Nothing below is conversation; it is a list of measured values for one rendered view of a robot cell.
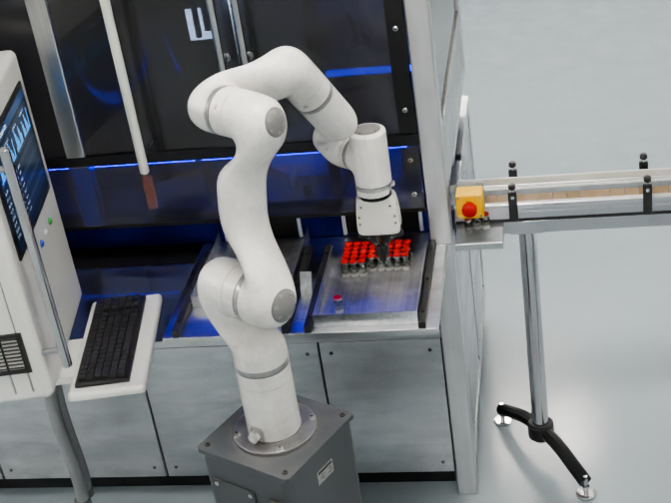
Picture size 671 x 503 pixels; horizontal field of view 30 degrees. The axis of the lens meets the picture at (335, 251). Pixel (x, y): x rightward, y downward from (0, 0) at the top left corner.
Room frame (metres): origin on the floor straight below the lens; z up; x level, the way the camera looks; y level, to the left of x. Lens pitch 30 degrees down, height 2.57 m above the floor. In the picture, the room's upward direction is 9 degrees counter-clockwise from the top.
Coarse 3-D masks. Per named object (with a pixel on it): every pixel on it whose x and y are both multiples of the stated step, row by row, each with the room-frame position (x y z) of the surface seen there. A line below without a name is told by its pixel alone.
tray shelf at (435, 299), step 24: (312, 240) 3.06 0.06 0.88; (336, 240) 3.04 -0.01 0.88; (360, 240) 3.02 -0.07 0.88; (312, 264) 2.93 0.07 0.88; (312, 288) 2.80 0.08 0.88; (432, 288) 2.71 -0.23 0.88; (192, 312) 2.78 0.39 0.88; (432, 312) 2.60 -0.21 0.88; (168, 336) 2.68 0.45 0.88; (192, 336) 2.66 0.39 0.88; (216, 336) 2.65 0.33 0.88; (288, 336) 2.61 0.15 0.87; (312, 336) 2.59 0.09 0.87; (336, 336) 2.58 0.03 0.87; (360, 336) 2.57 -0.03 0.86
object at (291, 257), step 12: (216, 240) 3.09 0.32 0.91; (276, 240) 3.09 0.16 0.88; (288, 240) 3.08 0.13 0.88; (300, 240) 3.07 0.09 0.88; (216, 252) 3.07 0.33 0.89; (228, 252) 3.06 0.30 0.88; (288, 252) 3.01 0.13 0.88; (300, 252) 2.94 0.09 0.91; (204, 264) 2.96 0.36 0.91; (288, 264) 2.94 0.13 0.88; (300, 264) 2.92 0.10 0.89; (192, 300) 2.80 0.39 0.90
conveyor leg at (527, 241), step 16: (528, 240) 3.02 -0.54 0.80; (528, 256) 3.02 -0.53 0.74; (528, 272) 3.02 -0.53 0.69; (528, 288) 3.02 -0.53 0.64; (528, 304) 3.02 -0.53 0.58; (528, 320) 3.02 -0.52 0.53; (528, 336) 3.03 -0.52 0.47; (528, 352) 3.03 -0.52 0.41; (528, 368) 3.04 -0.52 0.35; (544, 368) 3.03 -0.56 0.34; (544, 384) 3.02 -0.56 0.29; (544, 400) 3.02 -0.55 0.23; (544, 416) 3.02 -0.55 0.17
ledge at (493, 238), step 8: (496, 224) 2.99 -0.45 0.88; (456, 232) 2.98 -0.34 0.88; (464, 232) 2.98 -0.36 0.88; (480, 232) 2.96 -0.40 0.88; (488, 232) 2.96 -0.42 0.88; (496, 232) 2.95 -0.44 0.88; (456, 240) 2.94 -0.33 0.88; (464, 240) 2.93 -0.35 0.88; (472, 240) 2.93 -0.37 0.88; (480, 240) 2.92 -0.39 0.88; (488, 240) 2.91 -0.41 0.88; (496, 240) 2.91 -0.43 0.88; (456, 248) 2.92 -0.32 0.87; (464, 248) 2.91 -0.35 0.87; (472, 248) 2.91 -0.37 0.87; (480, 248) 2.90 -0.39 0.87; (488, 248) 2.90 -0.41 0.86; (496, 248) 2.89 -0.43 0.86
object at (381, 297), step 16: (336, 256) 2.94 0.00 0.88; (416, 256) 2.88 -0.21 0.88; (336, 272) 2.86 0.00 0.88; (368, 272) 2.83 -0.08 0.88; (384, 272) 2.82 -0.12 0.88; (400, 272) 2.81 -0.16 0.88; (416, 272) 2.80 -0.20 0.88; (320, 288) 2.74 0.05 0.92; (336, 288) 2.78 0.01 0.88; (352, 288) 2.77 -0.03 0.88; (368, 288) 2.76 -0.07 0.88; (384, 288) 2.74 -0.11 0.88; (400, 288) 2.73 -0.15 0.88; (416, 288) 2.72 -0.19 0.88; (320, 304) 2.70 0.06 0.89; (352, 304) 2.69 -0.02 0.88; (368, 304) 2.68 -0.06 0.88; (384, 304) 2.67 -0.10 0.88; (400, 304) 2.66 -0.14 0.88; (416, 304) 2.59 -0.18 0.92; (320, 320) 2.62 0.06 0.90; (336, 320) 2.61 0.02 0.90; (352, 320) 2.60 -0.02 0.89; (368, 320) 2.59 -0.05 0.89; (384, 320) 2.58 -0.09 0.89; (400, 320) 2.57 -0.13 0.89; (416, 320) 2.56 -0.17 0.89
